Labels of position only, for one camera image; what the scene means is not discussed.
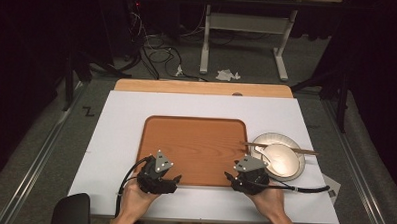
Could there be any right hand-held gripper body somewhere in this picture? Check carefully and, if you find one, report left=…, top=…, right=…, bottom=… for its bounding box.
left=232, top=153, right=272, bottom=197

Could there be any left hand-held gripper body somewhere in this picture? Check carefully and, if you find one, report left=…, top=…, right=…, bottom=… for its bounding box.
left=136, top=149, right=175, bottom=196

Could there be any person's left hand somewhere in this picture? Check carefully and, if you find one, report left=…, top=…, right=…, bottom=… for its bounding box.
left=117, top=171, right=162, bottom=224

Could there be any person's right hand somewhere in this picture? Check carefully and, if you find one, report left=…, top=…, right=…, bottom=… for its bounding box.
left=246, top=180, right=297, bottom=224

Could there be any white paper bowl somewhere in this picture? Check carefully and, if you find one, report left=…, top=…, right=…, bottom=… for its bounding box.
left=261, top=142, right=301, bottom=180

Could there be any brown wooden tray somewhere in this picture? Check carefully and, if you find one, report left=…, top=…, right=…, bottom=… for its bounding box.
left=135, top=114, right=250, bottom=189

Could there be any white board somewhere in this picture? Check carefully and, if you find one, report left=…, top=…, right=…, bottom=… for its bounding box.
left=66, top=89, right=345, bottom=224

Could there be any grey paper sheet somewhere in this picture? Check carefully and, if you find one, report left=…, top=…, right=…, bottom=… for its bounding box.
left=320, top=173, right=342, bottom=207

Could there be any black chair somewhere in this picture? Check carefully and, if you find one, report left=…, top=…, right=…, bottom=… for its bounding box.
left=50, top=191, right=93, bottom=224

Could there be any wooden table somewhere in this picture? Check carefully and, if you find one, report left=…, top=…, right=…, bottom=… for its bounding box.
left=113, top=77, right=295, bottom=99

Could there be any crumpled white paper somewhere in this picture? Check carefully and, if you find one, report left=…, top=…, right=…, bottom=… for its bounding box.
left=215, top=68, right=242, bottom=83

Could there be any black metal stand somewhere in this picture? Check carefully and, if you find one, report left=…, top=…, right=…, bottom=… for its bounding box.
left=288, top=59, right=353, bottom=134
left=61, top=33, right=134, bottom=115

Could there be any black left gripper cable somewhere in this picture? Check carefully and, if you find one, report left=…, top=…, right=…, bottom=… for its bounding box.
left=114, top=154, right=153, bottom=220

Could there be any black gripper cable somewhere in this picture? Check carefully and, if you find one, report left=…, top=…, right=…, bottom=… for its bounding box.
left=247, top=179, right=331, bottom=196
left=114, top=154, right=153, bottom=220

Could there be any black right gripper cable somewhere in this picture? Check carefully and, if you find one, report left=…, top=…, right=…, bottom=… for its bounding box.
left=247, top=179, right=331, bottom=196

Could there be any metal floor rail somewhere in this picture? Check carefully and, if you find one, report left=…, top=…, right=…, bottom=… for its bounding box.
left=317, top=98, right=397, bottom=224
left=0, top=79, right=89, bottom=224

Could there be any tangle of floor cables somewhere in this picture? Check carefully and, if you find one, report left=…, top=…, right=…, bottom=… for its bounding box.
left=126, top=3, right=212, bottom=83

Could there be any white metal desk frame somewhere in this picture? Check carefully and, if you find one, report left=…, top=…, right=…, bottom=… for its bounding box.
left=199, top=3, right=300, bottom=83

